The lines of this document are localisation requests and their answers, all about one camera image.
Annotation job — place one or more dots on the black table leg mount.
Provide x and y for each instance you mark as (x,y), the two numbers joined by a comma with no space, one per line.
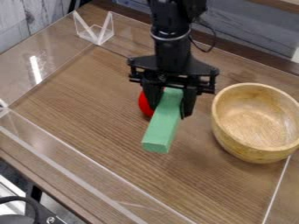
(47,216)

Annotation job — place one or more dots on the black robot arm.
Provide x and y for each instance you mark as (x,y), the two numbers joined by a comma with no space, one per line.
(174,15)

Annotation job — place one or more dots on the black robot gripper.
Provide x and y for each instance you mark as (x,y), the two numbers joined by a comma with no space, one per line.
(173,68)

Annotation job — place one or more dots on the red plush radish toy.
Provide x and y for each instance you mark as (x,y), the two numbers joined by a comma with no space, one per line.
(145,106)

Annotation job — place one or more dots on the brown wooden bowl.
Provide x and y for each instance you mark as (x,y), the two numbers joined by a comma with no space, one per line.
(256,122)

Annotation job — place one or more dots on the green rectangular block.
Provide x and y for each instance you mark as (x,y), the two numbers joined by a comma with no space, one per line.
(163,125)

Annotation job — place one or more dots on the clear acrylic corner bracket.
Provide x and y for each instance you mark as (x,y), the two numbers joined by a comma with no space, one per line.
(98,34)

